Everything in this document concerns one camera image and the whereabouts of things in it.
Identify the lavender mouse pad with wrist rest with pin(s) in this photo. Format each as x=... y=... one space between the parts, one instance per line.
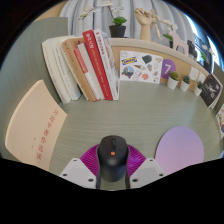
x=180 y=148

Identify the tan brown book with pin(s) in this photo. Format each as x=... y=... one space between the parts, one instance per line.
x=75 y=63

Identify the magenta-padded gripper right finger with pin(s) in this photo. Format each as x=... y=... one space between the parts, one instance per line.
x=148 y=170

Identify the small plant in white pot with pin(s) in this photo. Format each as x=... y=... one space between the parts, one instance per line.
x=198 y=90
x=172 y=82
x=184 y=86

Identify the wooden artist mannequin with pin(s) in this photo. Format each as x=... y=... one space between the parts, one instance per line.
x=156 y=25

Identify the round purple number sticker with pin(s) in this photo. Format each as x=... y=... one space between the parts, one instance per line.
x=168 y=69

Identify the white book with red spine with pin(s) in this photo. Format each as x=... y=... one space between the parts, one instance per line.
x=88 y=73

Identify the pink wooden horse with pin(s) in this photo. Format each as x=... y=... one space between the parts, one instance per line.
x=178 y=41

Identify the wooden hand model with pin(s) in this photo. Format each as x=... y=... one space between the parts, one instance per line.
x=145 y=28

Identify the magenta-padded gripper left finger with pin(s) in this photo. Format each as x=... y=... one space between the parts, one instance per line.
x=75 y=171

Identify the beige book with red lettering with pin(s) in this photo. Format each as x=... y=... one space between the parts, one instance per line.
x=33 y=126

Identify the white wall socket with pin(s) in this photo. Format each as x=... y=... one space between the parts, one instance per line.
x=194 y=73
x=202 y=77

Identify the green desk partition panel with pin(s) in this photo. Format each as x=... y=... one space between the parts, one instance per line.
x=220 y=75
x=23 y=56

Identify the black computer mouse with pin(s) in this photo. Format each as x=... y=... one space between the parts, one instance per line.
x=112 y=160

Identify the colourful sticker card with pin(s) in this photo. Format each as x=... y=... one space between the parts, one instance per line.
x=220 y=121

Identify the thick white book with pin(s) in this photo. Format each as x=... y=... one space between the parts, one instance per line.
x=56 y=66

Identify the grey curtain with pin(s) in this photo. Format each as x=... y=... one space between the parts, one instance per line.
x=130 y=10

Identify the light wooden desk ledge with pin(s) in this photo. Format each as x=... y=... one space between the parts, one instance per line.
x=181 y=63

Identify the tall red book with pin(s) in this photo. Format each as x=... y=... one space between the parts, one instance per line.
x=96 y=63

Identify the white sticker sheet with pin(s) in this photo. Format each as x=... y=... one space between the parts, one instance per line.
x=140 y=66

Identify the black magazine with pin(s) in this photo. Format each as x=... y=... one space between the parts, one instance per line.
x=210 y=90

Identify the white orchid in black pot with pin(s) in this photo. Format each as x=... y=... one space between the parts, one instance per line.
x=167 y=36
x=117 y=30
x=204 y=58

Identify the window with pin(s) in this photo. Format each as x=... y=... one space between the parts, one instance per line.
x=206 y=36

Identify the black wooden horse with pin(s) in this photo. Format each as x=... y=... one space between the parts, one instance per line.
x=191 y=48

